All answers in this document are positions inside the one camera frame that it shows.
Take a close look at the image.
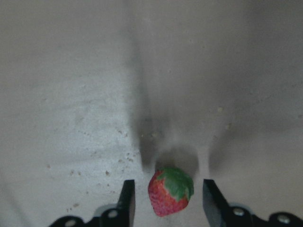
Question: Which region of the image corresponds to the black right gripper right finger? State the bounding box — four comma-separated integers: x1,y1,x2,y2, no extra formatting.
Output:
203,179,229,227

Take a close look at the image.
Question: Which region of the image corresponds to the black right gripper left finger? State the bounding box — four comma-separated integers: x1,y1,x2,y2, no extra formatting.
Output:
116,180,135,227

